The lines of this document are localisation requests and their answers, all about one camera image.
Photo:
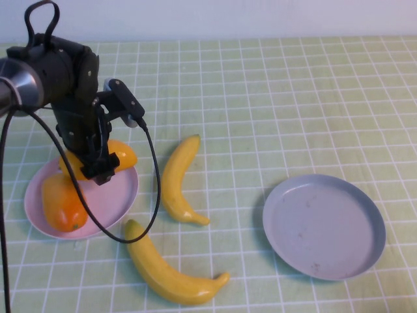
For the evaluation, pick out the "blue round plate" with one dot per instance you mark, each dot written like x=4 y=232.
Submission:
x=322 y=228

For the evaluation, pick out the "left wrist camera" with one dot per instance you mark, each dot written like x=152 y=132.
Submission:
x=125 y=96

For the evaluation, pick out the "pink round plate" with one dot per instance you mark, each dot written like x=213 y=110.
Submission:
x=109 y=202

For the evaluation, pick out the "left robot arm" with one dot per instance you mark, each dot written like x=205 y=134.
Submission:
x=49 y=71

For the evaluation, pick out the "orange-tinted plastic mango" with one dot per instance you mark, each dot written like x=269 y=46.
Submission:
x=62 y=208

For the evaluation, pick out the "green checkered tablecloth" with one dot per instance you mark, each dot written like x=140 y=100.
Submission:
x=260 y=114

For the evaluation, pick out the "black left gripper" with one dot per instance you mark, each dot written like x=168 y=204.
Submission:
x=81 y=124

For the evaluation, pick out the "yellow plastic banana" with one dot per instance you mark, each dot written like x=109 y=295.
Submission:
x=172 y=182
x=163 y=277

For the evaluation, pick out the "yellow plastic mango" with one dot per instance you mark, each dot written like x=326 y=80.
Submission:
x=126 y=156

